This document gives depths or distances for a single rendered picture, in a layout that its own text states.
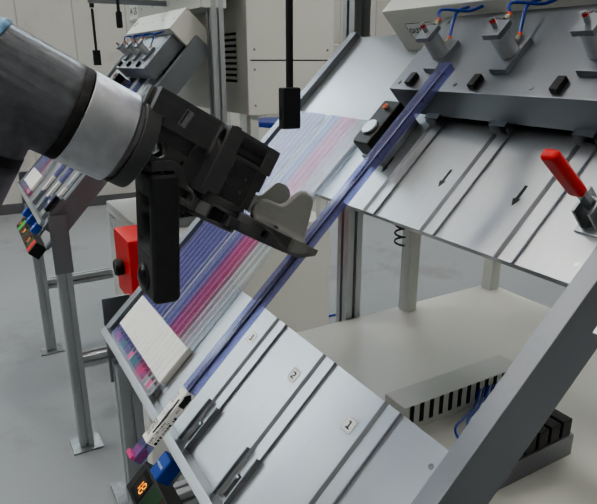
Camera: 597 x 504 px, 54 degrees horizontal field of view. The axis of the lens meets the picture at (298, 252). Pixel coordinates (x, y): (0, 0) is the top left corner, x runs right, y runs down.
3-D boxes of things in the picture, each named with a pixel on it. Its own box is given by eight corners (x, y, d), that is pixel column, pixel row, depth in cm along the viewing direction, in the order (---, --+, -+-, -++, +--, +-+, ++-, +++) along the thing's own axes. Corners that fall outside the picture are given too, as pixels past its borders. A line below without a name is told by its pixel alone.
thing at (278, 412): (332, 656, 47) (308, 649, 46) (125, 338, 102) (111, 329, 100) (467, 465, 50) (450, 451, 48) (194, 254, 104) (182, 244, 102)
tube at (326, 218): (141, 465, 55) (132, 460, 54) (137, 457, 56) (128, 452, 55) (455, 69, 61) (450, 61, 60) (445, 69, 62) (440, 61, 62)
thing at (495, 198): (593, 314, 53) (575, 284, 50) (266, 186, 107) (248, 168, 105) (780, 51, 57) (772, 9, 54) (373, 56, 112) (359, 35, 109)
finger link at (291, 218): (352, 216, 55) (275, 173, 51) (324, 271, 55) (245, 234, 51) (335, 210, 58) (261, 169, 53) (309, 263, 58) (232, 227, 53)
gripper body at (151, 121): (288, 157, 50) (167, 85, 43) (244, 246, 50) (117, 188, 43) (250, 146, 56) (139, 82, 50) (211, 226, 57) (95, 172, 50)
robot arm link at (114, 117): (59, 166, 41) (43, 151, 48) (119, 192, 44) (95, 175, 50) (105, 70, 41) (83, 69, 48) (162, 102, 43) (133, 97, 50)
